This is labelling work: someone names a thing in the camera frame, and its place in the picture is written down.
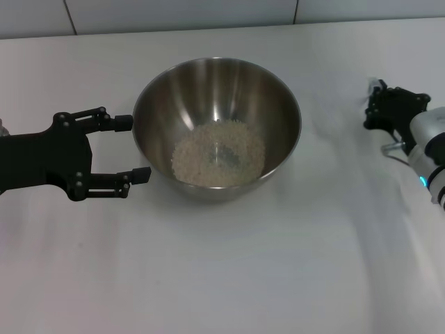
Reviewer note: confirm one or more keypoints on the stainless steel mixing bowl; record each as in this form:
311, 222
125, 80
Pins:
215, 90

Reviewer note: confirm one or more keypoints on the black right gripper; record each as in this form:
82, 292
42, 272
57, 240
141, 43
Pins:
400, 118

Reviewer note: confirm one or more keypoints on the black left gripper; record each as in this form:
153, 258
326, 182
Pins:
41, 160

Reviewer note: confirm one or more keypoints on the white rice grains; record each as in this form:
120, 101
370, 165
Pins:
194, 153

